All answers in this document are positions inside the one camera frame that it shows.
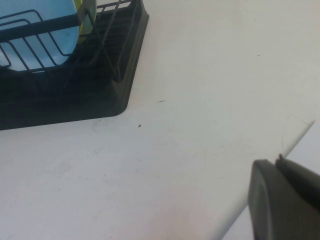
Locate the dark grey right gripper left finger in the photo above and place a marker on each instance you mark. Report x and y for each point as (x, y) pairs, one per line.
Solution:
(280, 207)

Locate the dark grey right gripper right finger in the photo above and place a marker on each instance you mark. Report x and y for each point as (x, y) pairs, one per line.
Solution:
(302, 177)

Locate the light blue round plate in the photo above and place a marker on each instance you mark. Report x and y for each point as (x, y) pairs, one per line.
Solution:
(50, 7)

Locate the black dish drying rack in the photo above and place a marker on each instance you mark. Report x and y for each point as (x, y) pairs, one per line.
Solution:
(75, 100)

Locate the yellow round plate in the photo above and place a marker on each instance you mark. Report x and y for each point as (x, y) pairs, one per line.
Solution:
(77, 6)

